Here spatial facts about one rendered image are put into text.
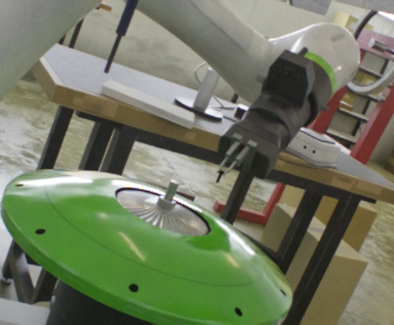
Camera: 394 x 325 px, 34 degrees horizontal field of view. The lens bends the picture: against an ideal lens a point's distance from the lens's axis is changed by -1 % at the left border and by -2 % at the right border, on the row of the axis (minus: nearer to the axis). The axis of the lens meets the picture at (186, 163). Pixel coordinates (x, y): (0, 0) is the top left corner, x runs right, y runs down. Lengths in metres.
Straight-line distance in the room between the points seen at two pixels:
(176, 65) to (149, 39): 0.59
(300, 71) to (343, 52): 0.15
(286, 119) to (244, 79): 0.21
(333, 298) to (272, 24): 8.03
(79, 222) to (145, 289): 0.09
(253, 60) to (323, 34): 0.12
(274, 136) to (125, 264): 0.37
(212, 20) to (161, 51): 8.80
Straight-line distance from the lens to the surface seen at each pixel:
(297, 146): 2.10
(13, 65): 0.71
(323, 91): 0.94
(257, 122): 0.86
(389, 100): 4.25
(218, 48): 1.01
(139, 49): 9.71
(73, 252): 0.55
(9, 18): 0.70
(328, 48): 0.99
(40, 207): 0.60
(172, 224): 0.63
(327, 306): 2.57
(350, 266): 2.53
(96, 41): 9.57
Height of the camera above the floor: 1.29
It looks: 13 degrees down
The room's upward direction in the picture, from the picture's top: 22 degrees clockwise
